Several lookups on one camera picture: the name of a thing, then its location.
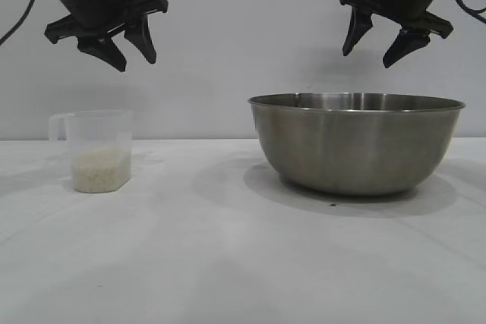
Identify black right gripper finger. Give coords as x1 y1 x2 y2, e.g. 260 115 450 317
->
341 7 375 58
382 30 432 70

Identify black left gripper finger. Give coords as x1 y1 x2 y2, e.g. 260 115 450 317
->
123 15 158 65
77 34 128 72

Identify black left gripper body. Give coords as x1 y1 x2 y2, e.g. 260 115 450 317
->
26 0 169 44

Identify translucent plastic measuring cup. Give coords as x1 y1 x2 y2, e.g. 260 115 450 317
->
48 109 134 193

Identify white uncooked rice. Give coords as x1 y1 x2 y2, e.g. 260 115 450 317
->
72 145 133 193

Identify stainless steel mixing bowl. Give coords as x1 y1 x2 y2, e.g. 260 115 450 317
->
248 92 466 197

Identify dark right arm cable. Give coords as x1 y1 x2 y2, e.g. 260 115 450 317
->
446 0 486 24

